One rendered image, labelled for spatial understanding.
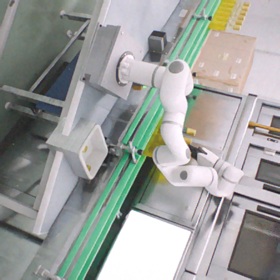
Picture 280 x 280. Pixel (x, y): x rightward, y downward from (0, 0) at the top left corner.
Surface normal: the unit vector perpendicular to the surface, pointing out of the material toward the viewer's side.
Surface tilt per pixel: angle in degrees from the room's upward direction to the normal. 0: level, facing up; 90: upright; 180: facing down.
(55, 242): 90
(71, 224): 90
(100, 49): 90
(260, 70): 90
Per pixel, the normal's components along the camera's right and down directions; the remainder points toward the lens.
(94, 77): -0.31, -0.11
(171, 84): -0.24, -0.36
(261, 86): -0.12, -0.58
